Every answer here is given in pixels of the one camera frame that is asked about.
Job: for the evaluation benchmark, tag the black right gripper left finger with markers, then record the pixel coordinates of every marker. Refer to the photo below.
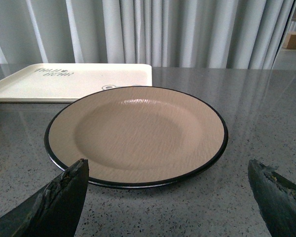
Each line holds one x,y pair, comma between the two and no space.
54,210

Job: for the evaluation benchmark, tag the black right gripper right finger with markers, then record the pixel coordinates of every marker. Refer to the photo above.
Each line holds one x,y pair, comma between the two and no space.
276,198

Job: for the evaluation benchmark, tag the beige plate with black rim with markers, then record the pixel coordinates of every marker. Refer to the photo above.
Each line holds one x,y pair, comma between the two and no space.
137,137

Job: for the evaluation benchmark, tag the cream bear-print tray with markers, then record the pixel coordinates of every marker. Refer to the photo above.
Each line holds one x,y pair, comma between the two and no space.
67,82

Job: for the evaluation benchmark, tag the brown cardboard box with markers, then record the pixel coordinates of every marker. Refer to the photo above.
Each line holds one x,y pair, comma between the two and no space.
290,41

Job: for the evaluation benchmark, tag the grey pleated curtain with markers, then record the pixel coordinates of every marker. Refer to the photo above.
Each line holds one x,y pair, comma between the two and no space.
238,34

